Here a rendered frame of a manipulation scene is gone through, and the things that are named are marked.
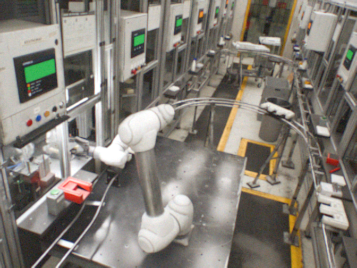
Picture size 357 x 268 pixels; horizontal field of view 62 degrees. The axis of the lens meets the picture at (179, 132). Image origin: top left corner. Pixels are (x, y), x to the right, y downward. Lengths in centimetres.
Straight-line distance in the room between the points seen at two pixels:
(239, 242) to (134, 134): 185
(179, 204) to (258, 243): 141
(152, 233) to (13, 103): 90
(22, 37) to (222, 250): 153
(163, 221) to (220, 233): 52
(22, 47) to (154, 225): 104
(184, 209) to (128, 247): 40
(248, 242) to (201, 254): 115
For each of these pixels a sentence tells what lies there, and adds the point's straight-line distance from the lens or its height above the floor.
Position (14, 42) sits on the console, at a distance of 141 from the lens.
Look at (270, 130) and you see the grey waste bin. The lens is 465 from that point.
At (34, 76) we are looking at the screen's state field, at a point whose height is 164.
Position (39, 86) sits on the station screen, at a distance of 152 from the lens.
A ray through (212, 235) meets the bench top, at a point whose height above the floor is 68.
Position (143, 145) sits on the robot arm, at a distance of 142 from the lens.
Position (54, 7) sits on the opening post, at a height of 191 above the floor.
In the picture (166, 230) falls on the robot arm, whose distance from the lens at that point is 165.
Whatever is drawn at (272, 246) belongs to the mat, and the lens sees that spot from 303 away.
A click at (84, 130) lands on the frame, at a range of 236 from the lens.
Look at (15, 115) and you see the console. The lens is 147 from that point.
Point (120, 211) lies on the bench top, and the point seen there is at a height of 68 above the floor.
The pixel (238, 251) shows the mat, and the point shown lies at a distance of 287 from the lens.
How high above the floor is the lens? 210
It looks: 28 degrees down
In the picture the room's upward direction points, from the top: 7 degrees clockwise
